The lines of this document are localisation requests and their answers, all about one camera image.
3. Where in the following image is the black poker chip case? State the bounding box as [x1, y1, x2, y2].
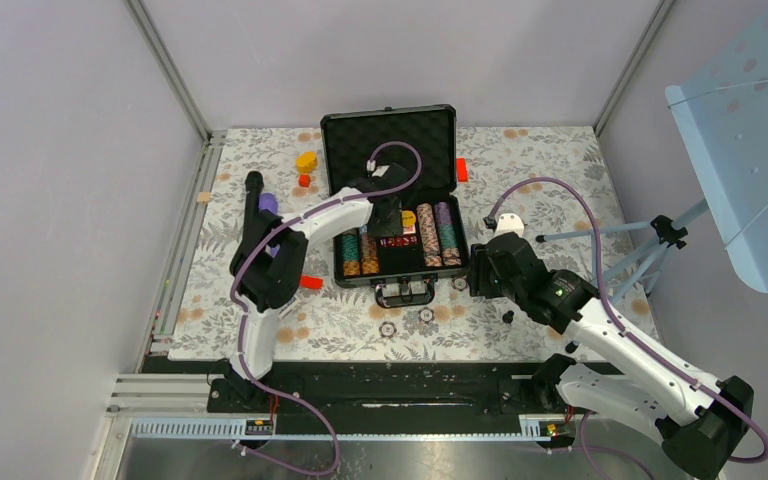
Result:
[320, 104, 469, 308]

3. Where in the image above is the blue playing card deck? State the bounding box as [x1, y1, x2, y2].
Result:
[278, 296, 301, 319]

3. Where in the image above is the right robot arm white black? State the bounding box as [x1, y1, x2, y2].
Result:
[467, 232, 754, 479]

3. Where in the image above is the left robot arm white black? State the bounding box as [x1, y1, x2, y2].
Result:
[230, 163, 421, 411]

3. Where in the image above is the yellow dealer button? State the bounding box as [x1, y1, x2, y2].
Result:
[401, 210, 417, 229]

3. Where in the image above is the brown chip stack far left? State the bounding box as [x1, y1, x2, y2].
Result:
[340, 232, 361, 277]

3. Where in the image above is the purple chip stack far right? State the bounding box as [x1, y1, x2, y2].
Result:
[434, 202, 462, 266]

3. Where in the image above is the red block beside case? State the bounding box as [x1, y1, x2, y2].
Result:
[456, 157, 469, 183]

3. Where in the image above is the poker chip with die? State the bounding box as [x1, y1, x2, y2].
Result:
[418, 307, 436, 324]

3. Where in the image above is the floral table mat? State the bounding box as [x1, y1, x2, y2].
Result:
[168, 127, 624, 362]

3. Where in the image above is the yellow cylinder block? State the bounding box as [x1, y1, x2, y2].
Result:
[296, 151, 318, 175]

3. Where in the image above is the red rectangular block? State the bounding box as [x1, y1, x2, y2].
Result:
[299, 275, 324, 290]

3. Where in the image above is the black microphone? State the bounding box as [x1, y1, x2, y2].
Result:
[243, 170, 264, 228]

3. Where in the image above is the light blue tripod stand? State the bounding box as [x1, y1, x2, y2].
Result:
[534, 198, 710, 299]

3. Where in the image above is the small wooden block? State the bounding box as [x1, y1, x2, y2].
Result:
[196, 191, 212, 204]

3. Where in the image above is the light blue perforated panel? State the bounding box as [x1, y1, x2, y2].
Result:
[665, 10, 768, 293]

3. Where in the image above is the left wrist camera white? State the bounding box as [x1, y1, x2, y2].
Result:
[370, 165, 390, 177]

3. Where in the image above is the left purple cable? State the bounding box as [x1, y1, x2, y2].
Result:
[228, 140, 424, 477]

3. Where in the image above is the purple cable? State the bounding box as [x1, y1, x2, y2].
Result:
[228, 140, 424, 477]
[486, 176, 768, 480]

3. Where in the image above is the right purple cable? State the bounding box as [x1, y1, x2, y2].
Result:
[486, 176, 768, 480]

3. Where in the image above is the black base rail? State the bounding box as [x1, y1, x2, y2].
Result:
[141, 356, 584, 435]

